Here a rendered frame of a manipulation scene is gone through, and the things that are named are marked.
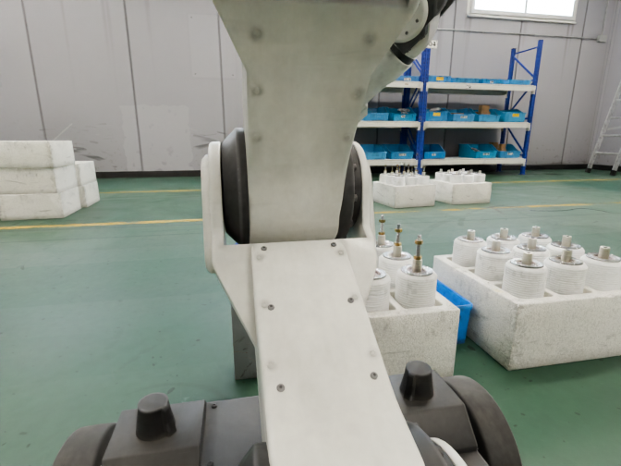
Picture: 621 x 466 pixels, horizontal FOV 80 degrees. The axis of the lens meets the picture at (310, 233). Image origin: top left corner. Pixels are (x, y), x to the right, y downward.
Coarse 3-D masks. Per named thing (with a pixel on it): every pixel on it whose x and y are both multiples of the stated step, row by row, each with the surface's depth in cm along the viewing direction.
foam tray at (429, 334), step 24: (384, 312) 84; (408, 312) 84; (432, 312) 85; (456, 312) 86; (384, 336) 84; (408, 336) 85; (432, 336) 86; (456, 336) 87; (384, 360) 85; (408, 360) 87; (432, 360) 88
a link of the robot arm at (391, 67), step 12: (432, 24) 58; (420, 36) 56; (432, 36) 61; (396, 48) 60; (408, 48) 58; (420, 48) 60; (384, 60) 62; (396, 60) 61; (408, 60) 62; (372, 72) 64; (384, 72) 63; (396, 72) 63; (372, 84) 66; (384, 84) 66; (372, 96) 69
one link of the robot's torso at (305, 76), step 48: (240, 0) 26; (288, 0) 26; (336, 0) 27; (384, 0) 28; (240, 48) 28; (288, 48) 29; (336, 48) 29; (384, 48) 30; (288, 96) 32; (336, 96) 32; (240, 144) 40; (288, 144) 35; (336, 144) 36; (240, 192) 39; (288, 192) 39; (336, 192) 40; (240, 240) 43; (288, 240) 44
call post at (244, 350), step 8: (232, 312) 85; (232, 320) 85; (232, 328) 86; (240, 328) 86; (240, 336) 86; (248, 336) 87; (240, 344) 87; (248, 344) 87; (240, 352) 88; (248, 352) 88; (240, 360) 88; (248, 360) 88; (240, 368) 89; (248, 368) 89; (256, 368) 89; (240, 376) 89; (248, 376) 89; (256, 376) 90
